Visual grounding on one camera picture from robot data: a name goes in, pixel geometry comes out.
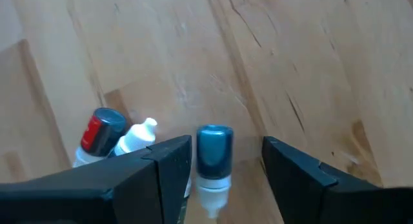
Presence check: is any small black dropper bottle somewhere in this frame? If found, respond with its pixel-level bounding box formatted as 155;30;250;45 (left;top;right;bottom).
108;117;159;158

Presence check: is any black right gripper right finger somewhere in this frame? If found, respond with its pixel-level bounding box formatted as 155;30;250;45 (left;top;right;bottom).
261;136;413;224

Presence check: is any small red-label dropper bottle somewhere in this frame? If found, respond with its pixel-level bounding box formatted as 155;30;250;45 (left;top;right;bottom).
72;107;128;168

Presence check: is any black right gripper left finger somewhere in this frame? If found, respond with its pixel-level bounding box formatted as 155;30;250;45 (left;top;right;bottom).
0;134;193;224

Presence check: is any small blue dropper bottle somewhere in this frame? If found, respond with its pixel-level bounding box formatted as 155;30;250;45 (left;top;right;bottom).
195;124;234;220

